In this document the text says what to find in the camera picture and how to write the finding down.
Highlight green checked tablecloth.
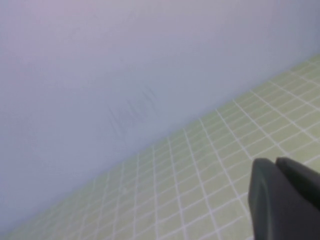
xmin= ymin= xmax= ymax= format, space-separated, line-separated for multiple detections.
xmin=0 ymin=53 xmax=320 ymax=240

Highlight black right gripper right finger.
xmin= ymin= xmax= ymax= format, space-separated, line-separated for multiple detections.
xmin=275 ymin=156 xmax=320 ymax=201

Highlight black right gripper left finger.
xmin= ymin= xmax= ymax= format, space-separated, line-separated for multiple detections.
xmin=247 ymin=157 xmax=320 ymax=240

